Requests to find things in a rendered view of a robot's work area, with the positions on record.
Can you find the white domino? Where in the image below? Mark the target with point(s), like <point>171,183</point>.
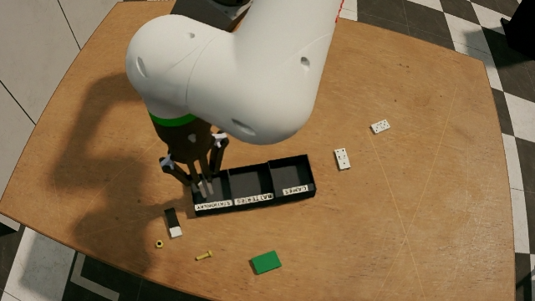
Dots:
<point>342,159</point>
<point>380,126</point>

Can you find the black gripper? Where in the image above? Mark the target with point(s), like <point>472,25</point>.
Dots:
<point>219,142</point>

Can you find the yellow bolt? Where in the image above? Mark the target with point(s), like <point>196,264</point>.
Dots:
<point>205,255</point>

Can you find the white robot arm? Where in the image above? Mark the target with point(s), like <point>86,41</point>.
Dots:
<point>258,84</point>

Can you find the black rack of three bins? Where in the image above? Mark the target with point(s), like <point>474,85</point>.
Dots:
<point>247,181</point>

